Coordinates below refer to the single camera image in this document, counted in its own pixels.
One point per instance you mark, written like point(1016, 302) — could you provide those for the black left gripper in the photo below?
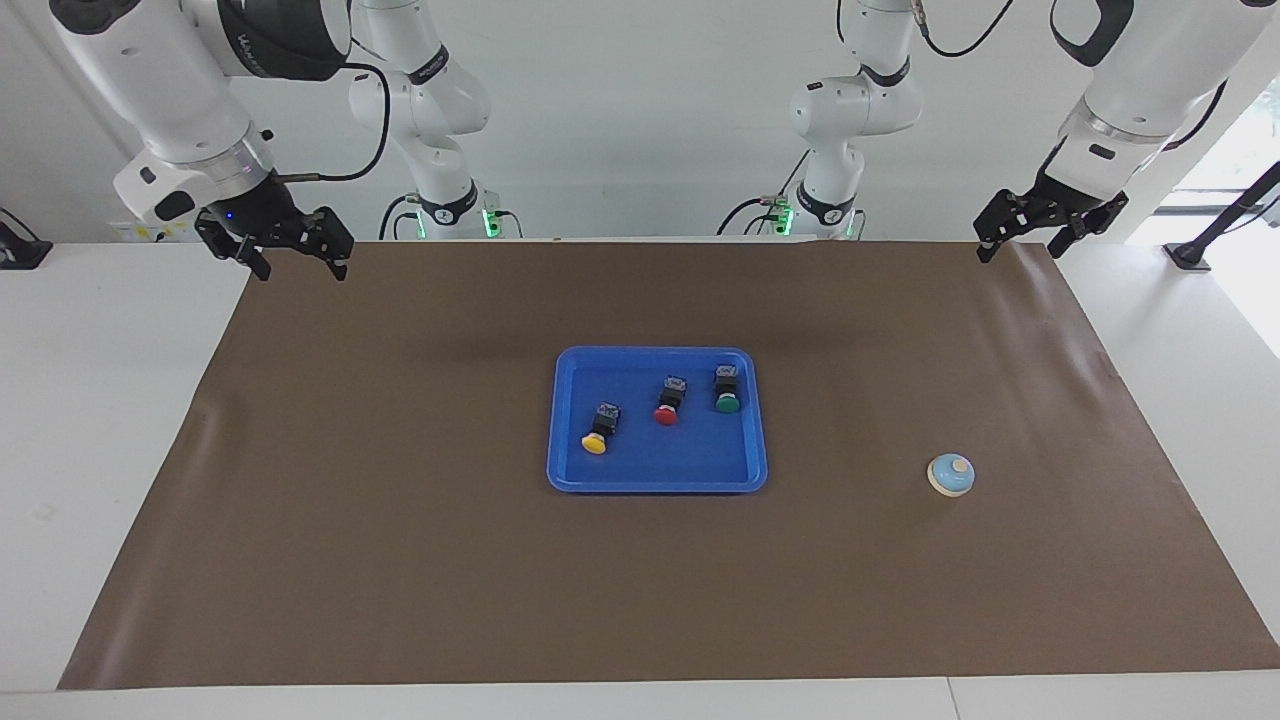
point(1075, 205)

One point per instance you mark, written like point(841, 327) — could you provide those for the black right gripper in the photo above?
point(262, 212)

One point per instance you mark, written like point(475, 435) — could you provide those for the light blue desk bell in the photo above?
point(950, 475)

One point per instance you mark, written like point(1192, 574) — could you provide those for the green push button switch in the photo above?
point(728, 392)

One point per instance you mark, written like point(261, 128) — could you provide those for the yellow push button switch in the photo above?
point(600, 430)

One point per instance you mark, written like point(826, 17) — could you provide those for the red push button switch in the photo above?
point(669, 402)

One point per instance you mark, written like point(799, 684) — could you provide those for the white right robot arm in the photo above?
point(170, 80)

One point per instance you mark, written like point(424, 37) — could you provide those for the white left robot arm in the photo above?
point(1160, 70)

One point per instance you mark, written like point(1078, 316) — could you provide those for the blue plastic tray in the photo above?
point(650, 465)

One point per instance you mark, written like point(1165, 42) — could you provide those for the black stand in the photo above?
point(1220, 225)

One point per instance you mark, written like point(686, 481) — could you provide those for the brown table mat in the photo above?
point(640, 580)

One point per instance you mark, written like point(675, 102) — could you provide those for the white wall outlet box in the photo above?
point(130, 233)

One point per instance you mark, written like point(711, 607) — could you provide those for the black clamp mount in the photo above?
point(20, 250)

